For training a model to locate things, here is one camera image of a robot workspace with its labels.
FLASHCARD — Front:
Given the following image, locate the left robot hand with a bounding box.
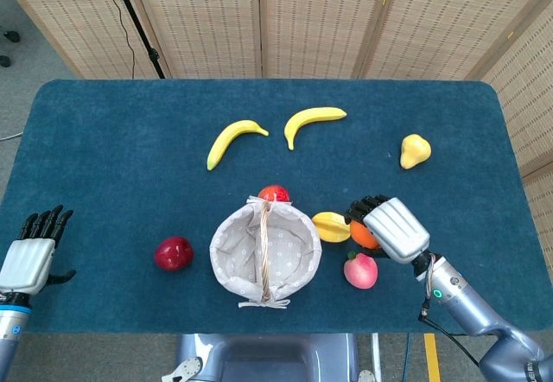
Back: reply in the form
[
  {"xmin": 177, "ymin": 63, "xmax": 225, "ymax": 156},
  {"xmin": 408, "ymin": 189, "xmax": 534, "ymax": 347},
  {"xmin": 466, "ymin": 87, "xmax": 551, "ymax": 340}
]
[{"xmin": 0, "ymin": 204, "xmax": 77, "ymax": 296}]

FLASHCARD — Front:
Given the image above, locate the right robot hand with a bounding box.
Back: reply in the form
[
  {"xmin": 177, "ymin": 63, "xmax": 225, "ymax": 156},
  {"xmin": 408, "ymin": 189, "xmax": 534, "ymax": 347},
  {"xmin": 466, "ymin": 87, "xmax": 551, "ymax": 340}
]
[{"xmin": 344, "ymin": 194, "xmax": 432, "ymax": 264}]

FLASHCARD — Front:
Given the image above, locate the orange fruit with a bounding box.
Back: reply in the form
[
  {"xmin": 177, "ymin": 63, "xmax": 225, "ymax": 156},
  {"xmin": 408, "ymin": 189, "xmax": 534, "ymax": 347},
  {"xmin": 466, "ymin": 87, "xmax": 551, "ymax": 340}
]
[{"xmin": 349, "ymin": 220, "xmax": 381, "ymax": 250}]

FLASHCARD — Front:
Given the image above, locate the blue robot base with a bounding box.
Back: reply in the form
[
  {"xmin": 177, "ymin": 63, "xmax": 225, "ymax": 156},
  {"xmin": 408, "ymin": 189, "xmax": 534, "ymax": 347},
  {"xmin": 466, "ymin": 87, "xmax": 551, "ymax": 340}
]
[{"xmin": 161, "ymin": 333, "xmax": 378, "ymax": 382}]

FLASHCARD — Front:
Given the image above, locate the cloth-lined wicker basket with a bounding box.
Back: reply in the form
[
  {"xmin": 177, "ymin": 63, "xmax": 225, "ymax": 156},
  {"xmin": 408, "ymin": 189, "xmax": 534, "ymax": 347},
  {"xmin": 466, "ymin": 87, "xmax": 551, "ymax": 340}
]
[{"xmin": 209, "ymin": 196, "xmax": 323, "ymax": 310}]

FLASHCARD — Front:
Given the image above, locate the pink peach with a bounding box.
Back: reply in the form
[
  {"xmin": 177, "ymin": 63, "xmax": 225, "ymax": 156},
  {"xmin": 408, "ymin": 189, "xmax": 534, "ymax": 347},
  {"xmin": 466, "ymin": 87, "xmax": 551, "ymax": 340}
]
[{"xmin": 343, "ymin": 251, "xmax": 379, "ymax": 290}]

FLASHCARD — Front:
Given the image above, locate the yellow starfruit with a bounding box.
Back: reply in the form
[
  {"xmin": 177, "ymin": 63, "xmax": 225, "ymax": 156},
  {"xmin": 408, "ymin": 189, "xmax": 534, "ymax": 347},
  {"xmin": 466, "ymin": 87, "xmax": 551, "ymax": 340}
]
[{"xmin": 311, "ymin": 211, "xmax": 353, "ymax": 245}]

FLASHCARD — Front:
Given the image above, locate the yellow pear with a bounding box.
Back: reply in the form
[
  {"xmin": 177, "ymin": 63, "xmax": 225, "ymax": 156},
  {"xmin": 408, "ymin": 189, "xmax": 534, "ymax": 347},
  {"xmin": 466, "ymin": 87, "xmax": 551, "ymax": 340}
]
[{"xmin": 398, "ymin": 133, "xmax": 433, "ymax": 170}]

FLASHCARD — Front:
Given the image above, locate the blue table mat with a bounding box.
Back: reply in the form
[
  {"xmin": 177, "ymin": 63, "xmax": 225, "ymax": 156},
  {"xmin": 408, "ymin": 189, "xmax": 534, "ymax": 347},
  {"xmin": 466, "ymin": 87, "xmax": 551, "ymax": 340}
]
[{"xmin": 0, "ymin": 79, "xmax": 541, "ymax": 336}]

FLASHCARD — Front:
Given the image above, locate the red yellow apple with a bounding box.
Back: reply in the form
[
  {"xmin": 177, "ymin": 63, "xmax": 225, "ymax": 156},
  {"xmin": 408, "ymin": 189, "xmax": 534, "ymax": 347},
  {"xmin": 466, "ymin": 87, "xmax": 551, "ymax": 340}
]
[{"xmin": 257, "ymin": 184, "xmax": 291, "ymax": 204}]

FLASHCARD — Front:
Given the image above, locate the short curved yellow banana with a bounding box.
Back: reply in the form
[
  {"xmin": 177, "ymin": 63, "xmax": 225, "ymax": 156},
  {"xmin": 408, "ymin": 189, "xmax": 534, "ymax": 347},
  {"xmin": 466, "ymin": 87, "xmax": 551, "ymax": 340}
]
[{"xmin": 283, "ymin": 106, "xmax": 348, "ymax": 151}]

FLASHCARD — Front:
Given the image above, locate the dark red apple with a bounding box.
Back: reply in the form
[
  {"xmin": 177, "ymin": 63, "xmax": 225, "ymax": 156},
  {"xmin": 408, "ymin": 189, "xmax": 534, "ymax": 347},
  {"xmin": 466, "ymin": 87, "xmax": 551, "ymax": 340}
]
[{"xmin": 154, "ymin": 235, "xmax": 195, "ymax": 272}]

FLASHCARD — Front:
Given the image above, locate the long curved yellow banana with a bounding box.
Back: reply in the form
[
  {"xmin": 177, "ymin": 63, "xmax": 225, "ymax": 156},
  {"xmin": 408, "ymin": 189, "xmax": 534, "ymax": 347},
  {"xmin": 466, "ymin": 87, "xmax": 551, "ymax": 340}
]
[{"xmin": 206, "ymin": 119, "xmax": 270, "ymax": 172}]

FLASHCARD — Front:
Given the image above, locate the bamboo folding screen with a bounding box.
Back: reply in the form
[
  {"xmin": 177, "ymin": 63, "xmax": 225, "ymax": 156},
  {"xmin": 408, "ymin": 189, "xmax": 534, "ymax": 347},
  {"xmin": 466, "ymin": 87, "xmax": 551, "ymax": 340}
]
[{"xmin": 0, "ymin": 0, "xmax": 553, "ymax": 223}]

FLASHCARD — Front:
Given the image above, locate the black tripod pole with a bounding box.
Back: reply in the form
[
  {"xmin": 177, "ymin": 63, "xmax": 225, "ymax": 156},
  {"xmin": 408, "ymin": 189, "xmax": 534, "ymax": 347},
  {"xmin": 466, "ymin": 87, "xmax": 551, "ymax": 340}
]
[{"xmin": 106, "ymin": 0, "xmax": 167, "ymax": 80}]

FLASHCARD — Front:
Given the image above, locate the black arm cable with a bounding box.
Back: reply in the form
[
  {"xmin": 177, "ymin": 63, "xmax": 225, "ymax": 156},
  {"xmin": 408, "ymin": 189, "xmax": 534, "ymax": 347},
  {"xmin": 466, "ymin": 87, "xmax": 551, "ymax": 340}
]
[{"xmin": 420, "ymin": 308, "xmax": 481, "ymax": 368}]

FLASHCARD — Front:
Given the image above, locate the black thin cable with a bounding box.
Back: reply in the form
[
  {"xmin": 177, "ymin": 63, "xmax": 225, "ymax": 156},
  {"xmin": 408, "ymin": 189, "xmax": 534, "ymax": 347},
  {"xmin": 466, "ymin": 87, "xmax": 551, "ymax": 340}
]
[{"xmin": 100, "ymin": 0, "xmax": 137, "ymax": 80}]

